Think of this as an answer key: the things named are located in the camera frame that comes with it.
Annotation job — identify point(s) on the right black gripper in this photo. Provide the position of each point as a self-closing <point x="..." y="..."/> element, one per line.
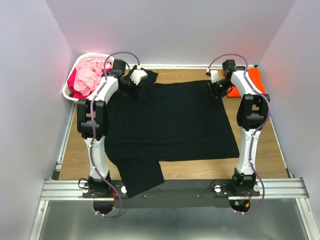
<point x="217" y="94"/>

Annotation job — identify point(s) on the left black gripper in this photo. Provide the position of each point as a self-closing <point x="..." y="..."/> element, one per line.
<point x="133" y="93"/>

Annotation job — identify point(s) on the black t shirt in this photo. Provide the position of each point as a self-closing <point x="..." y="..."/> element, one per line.
<point x="165" y="122"/>

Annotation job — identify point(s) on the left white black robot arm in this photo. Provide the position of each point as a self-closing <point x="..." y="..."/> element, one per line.
<point x="92" y="124"/>

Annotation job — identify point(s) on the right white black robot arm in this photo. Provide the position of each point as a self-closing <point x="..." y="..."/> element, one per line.
<point x="253" y="113"/>

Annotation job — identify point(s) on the folded orange t shirt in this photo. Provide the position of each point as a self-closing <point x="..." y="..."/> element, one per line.
<point x="255" y="76"/>

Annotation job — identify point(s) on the light pink t shirt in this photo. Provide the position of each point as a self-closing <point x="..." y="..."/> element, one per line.
<point x="88" y="76"/>

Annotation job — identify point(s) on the white plastic laundry basket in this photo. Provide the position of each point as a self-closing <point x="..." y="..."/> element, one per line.
<point x="67" y="92"/>

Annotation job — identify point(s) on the magenta t shirt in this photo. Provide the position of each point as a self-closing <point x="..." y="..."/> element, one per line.
<point x="70" y="83"/>

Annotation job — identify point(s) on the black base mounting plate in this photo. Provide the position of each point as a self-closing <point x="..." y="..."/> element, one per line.
<point x="220" y="193"/>

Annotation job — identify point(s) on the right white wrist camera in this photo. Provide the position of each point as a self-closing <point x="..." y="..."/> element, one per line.
<point x="214" y="75"/>

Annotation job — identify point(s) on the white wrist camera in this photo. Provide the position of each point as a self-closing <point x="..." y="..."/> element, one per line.
<point x="214" y="75"/>
<point x="137" y="74"/>

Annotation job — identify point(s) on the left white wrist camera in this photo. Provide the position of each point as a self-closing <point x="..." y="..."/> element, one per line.
<point x="137" y="74"/>

